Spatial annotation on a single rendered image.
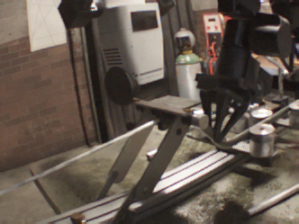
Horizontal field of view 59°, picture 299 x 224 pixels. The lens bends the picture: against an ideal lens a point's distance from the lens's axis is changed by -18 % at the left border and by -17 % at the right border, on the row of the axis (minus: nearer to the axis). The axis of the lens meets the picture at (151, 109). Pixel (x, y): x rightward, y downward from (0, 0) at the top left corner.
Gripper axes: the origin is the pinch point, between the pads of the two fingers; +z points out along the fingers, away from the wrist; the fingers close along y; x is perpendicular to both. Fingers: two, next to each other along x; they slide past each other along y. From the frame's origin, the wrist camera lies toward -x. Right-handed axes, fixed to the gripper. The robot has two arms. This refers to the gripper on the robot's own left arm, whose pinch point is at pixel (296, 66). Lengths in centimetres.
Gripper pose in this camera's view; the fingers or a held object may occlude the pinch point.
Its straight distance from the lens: 67.5
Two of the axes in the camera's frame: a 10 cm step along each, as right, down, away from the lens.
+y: 8.0, -2.6, 5.4
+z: 2.3, 9.7, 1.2
